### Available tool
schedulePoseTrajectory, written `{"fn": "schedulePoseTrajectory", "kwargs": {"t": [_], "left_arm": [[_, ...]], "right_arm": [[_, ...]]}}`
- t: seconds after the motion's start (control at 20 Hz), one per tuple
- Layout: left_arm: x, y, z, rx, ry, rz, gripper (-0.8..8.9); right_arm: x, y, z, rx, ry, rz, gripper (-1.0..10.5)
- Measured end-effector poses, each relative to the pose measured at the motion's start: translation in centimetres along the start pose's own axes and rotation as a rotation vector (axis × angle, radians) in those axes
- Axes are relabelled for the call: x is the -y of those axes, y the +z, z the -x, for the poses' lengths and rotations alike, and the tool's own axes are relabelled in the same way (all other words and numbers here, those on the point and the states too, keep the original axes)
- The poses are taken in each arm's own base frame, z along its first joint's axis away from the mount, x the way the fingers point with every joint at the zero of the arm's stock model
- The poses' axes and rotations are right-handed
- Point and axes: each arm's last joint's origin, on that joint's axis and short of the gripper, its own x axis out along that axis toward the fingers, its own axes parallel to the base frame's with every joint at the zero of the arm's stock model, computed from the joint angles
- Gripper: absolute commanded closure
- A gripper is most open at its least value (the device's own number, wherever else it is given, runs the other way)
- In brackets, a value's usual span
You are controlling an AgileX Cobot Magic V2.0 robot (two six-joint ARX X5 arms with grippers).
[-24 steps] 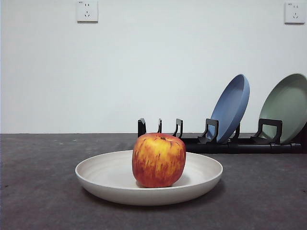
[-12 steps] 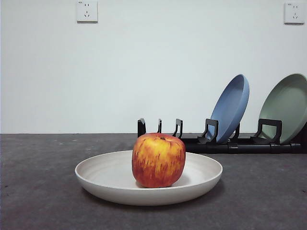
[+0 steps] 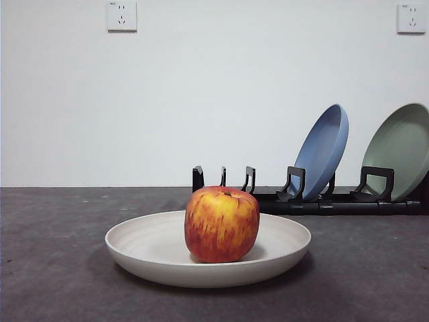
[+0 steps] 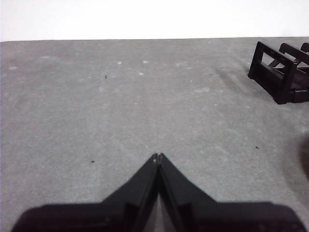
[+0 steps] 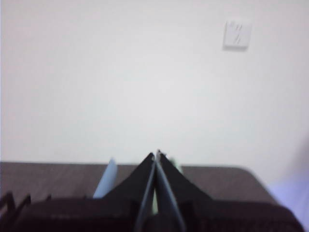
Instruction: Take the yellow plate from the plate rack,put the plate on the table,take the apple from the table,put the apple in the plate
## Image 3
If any red yellow apple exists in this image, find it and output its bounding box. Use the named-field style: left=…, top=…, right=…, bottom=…
left=184, top=185, right=261, bottom=264

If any pale yellow beige plate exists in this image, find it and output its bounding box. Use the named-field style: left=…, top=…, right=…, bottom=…
left=104, top=210, right=312, bottom=288

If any blue plate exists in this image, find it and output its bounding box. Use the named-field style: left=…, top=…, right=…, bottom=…
left=288, top=103, right=350, bottom=201

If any black plate rack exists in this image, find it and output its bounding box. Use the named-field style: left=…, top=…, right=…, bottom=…
left=192, top=165, right=422, bottom=216

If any pale green plate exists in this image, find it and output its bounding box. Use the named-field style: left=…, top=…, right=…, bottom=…
left=361, top=102, right=429, bottom=202

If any white wall socket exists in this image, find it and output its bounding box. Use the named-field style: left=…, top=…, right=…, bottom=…
left=397, top=3, right=427, bottom=35
left=107, top=0, right=138, bottom=34

